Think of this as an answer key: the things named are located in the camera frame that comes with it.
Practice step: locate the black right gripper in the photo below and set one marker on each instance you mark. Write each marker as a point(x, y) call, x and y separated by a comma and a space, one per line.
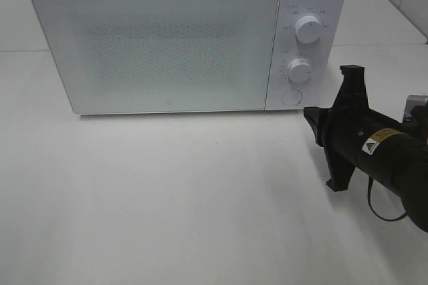
point(354, 136)

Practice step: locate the round white door button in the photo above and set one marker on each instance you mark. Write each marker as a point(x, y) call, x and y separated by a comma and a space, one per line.
point(292, 97)

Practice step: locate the white microwave door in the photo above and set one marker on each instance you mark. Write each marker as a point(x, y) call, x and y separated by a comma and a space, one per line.
point(144, 56)

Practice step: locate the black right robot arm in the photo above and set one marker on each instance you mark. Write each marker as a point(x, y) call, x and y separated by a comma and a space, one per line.
point(415, 203)

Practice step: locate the lower white timer knob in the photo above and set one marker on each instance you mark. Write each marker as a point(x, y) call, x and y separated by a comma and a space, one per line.
point(299, 70)

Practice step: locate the upper white power knob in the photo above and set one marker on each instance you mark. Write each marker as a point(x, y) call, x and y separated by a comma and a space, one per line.
point(308, 27)

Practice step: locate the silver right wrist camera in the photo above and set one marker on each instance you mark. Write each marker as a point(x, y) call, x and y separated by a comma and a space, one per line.
point(413, 101)

